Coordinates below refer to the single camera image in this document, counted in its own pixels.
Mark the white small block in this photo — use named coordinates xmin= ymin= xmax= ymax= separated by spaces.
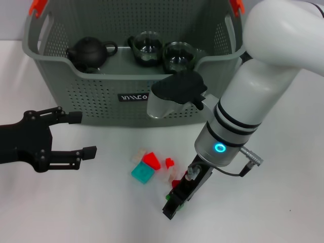
xmin=161 ymin=167 xmax=178 ymax=187

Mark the glass jar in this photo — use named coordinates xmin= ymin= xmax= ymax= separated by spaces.
xmin=163 ymin=42 xmax=196 ymax=67

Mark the grey perforated plastic storage basket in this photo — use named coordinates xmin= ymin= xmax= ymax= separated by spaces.
xmin=22 ymin=0 xmax=249 ymax=127

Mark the right gripper cable with connectors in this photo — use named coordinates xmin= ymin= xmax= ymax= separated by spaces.
xmin=186 ymin=146 xmax=264 ymax=182

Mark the translucent white pink block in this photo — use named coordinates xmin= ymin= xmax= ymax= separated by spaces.
xmin=131 ymin=148 xmax=148 ymax=164

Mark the orange red sloped block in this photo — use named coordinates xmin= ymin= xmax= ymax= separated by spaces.
xmin=141 ymin=151 xmax=161 ymax=170

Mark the glass teapot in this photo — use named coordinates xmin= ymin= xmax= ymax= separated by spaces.
xmin=127 ymin=30 xmax=166 ymax=67
xmin=161 ymin=44 xmax=197 ymax=75

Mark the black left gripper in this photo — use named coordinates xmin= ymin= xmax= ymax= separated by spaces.
xmin=0 ymin=106 xmax=98 ymax=174

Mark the green rectangular block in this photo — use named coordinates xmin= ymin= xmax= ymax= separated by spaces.
xmin=165 ymin=193 xmax=185 ymax=211

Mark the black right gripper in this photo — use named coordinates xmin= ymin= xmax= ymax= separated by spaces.
xmin=161 ymin=154 xmax=214 ymax=221

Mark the teal square block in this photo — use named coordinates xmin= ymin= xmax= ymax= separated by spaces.
xmin=131 ymin=163 xmax=155 ymax=185

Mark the black ceramic teapot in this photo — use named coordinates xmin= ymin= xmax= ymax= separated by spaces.
xmin=66 ymin=36 xmax=118 ymax=74

